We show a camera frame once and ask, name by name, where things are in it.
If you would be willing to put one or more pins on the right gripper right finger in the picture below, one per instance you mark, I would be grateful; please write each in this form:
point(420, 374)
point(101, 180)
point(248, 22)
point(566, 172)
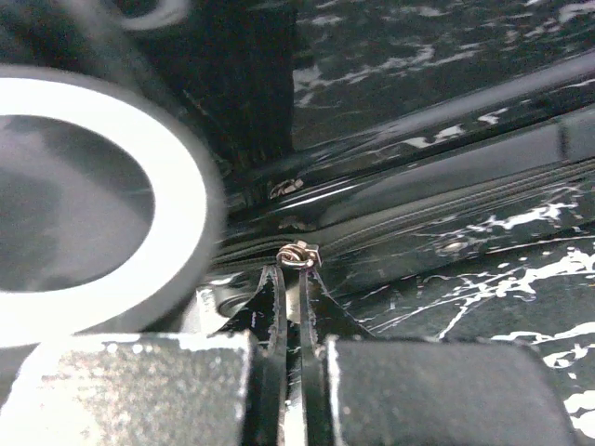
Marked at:
point(320, 316)

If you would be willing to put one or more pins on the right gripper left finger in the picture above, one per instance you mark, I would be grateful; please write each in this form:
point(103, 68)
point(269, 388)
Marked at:
point(246, 370)

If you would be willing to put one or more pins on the metal zipper pull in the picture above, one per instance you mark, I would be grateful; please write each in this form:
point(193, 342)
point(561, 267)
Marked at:
point(299, 255)

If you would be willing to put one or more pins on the black white space suitcase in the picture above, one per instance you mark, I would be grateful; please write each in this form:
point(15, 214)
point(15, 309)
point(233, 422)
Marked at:
point(225, 68)

